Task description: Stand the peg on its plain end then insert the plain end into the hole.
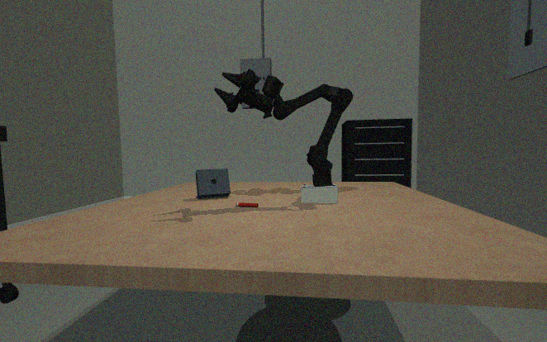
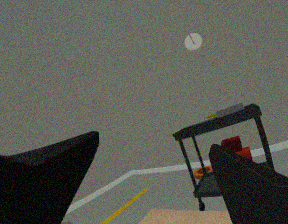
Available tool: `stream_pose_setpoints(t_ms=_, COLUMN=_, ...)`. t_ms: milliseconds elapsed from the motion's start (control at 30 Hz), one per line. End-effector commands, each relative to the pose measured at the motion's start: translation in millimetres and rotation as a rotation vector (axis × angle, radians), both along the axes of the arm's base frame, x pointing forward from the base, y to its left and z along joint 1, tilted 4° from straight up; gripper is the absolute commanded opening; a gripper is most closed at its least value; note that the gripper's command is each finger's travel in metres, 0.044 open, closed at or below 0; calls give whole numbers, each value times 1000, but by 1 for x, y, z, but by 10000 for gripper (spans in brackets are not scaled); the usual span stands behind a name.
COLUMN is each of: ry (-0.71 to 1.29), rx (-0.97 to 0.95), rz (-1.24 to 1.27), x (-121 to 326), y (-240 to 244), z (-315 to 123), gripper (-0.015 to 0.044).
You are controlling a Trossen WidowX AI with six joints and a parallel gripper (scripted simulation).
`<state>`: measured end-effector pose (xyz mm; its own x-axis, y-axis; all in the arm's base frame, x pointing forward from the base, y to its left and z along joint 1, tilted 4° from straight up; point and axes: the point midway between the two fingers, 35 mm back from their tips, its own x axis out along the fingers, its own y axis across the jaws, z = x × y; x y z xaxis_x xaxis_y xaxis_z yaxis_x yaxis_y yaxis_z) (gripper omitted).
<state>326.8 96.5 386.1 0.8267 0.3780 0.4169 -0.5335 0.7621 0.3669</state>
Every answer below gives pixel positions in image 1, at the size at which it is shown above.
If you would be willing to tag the dark red peg with grey band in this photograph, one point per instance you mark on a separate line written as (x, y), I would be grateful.
(239, 204)

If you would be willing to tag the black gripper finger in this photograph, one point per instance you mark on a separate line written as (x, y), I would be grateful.
(236, 79)
(226, 97)

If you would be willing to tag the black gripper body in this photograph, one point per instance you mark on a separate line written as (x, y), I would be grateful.
(246, 94)

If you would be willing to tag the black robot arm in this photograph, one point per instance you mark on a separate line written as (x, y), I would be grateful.
(340, 99)

